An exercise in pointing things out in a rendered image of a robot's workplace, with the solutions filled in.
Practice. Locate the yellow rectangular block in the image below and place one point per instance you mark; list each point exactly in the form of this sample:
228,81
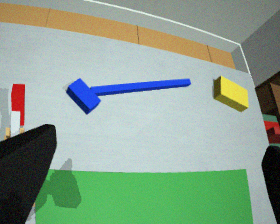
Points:
230,93

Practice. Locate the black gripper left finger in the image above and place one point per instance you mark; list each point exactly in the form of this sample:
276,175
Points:
24,163

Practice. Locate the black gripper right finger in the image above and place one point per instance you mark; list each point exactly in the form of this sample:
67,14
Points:
271,171

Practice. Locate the green putting mat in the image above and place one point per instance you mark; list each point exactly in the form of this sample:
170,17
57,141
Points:
213,197

